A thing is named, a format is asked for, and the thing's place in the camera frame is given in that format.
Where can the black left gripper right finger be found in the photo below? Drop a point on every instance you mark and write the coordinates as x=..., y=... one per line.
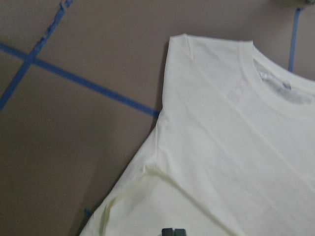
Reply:
x=179, y=232

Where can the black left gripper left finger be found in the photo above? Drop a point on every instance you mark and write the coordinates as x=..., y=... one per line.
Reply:
x=167, y=232

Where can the cream long-sleeve cat shirt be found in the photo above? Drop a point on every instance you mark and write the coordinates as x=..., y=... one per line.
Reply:
x=232, y=152

